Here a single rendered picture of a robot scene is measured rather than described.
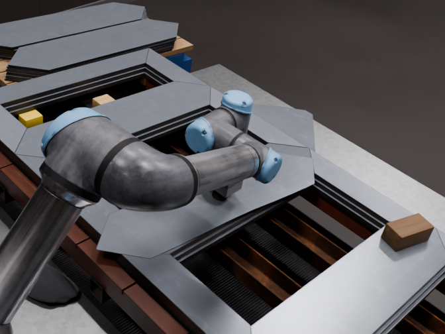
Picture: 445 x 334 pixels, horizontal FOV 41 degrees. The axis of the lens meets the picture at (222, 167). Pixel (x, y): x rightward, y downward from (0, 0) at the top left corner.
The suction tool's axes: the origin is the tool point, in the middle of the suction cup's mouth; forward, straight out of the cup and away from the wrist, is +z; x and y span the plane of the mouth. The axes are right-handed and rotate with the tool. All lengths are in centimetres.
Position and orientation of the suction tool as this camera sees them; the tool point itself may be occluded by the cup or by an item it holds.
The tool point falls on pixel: (218, 199)
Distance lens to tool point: 158.8
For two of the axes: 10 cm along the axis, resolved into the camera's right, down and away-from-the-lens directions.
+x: -6.6, 3.6, -6.6
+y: -7.4, -4.8, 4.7
